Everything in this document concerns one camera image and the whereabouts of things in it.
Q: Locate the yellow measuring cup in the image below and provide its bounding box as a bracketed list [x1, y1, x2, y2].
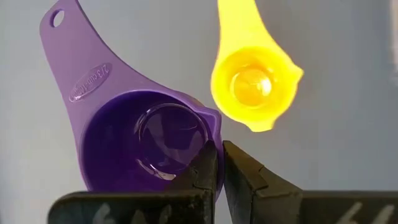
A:
[210, 0, 305, 133]

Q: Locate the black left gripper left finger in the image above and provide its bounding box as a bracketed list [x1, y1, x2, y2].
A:
[47, 139, 218, 224]

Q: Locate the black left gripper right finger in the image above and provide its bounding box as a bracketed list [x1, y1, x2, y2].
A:
[223, 139, 398, 224]

